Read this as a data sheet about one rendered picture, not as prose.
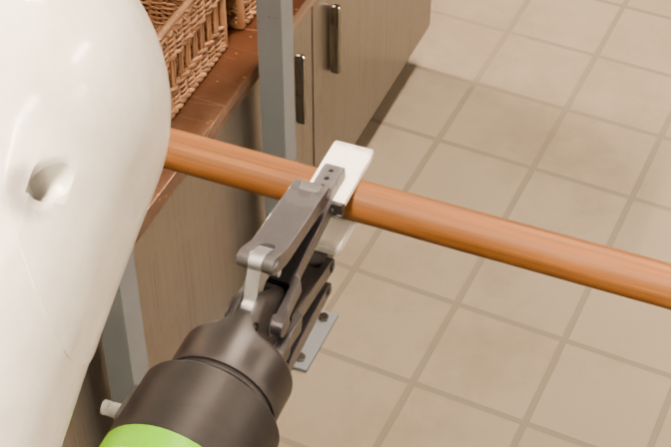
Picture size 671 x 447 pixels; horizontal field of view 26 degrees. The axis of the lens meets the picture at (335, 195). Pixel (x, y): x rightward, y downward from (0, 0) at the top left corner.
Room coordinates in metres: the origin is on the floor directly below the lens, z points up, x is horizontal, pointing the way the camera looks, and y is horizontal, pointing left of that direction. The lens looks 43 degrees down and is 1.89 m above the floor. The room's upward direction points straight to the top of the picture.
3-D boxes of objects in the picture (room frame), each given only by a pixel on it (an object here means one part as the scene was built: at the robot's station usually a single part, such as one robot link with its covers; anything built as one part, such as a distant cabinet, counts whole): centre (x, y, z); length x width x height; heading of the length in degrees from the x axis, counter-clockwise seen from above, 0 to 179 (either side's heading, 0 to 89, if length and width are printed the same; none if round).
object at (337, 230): (0.75, 0.00, 1.18); 0.07 x 0.03 x 0.01; 158
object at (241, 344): (0.61, 0.06, 1.20); 0.09 x 0.07 x 0.08; 158
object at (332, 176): (0.73, 0.01, 1.23); 0.05 x 0.01 x 0.03; 158
